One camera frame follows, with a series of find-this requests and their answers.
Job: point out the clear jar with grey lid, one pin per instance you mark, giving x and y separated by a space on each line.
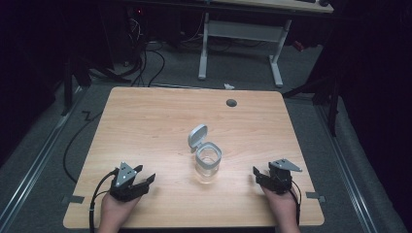
204 152

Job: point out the black stand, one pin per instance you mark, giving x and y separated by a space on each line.
69 84
324 93

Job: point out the grey tape strip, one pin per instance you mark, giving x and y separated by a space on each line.
315 196
73 199

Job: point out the crumpled white paper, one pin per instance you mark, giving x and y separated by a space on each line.
229 86

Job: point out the metal floor rail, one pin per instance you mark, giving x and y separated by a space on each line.
346 168
35 161

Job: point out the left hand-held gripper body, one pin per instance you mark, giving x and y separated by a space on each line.
124 183

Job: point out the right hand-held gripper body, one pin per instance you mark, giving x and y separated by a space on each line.
280 176

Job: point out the white metal frame desk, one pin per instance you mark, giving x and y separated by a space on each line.
252 35

